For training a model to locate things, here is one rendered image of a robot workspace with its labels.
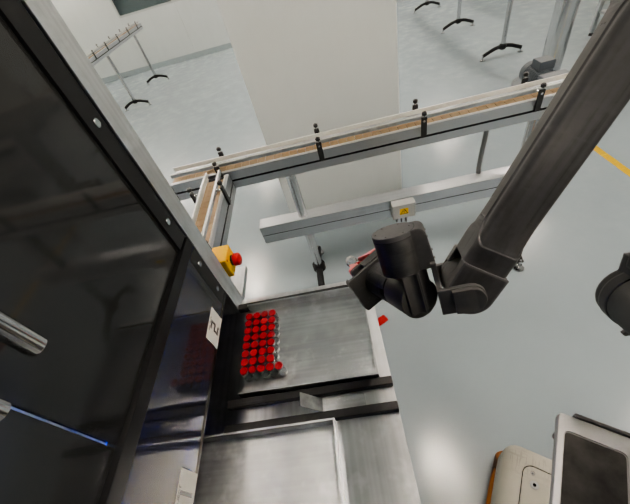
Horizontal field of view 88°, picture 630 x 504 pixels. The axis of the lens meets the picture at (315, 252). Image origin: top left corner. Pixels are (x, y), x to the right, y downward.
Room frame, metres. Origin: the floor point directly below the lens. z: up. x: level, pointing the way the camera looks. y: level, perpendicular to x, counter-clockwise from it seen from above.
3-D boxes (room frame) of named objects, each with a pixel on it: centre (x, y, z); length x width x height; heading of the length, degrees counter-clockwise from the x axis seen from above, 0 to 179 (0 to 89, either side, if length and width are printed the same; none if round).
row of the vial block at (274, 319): (0.48, 0.18, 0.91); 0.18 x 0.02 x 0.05; 171
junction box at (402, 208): (1.27, -0.51, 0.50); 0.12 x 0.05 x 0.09; 81
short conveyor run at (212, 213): (1.05, 0.38, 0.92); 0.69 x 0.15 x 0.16; 171
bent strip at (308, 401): (0.28, 0.06, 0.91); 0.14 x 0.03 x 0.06; 81
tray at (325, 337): (0.46, 0.09, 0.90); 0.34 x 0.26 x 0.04; 81
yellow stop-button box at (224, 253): (0.74, 0.28, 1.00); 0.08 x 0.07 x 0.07; 81
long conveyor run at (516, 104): (1.35, -0.39, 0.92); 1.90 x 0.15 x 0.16; 81
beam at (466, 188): (1.33, -0.54, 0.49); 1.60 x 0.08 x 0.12; 81
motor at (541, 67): (1.42, -1.29, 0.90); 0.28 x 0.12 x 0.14; 171
